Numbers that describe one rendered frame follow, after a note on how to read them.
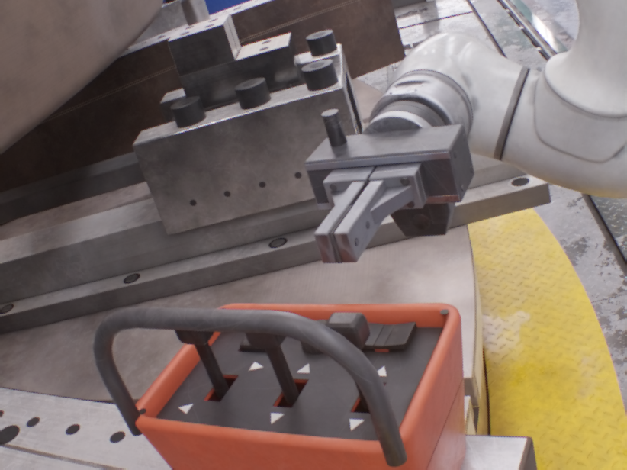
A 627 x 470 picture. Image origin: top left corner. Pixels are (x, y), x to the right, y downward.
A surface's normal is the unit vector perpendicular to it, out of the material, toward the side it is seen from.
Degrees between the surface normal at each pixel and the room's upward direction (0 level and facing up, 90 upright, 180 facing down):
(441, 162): 90
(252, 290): 0
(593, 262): 0
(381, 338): 0
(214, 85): 90
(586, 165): 96
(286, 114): 90
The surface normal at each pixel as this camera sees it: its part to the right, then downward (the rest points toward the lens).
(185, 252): 0.00, 0.44
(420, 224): -0.37, 0.50
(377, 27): 0.36, 0.32
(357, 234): 0.89, -0.05
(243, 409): -0.27, -0.86
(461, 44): 0.21, -0.77
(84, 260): -0.09, 0.15
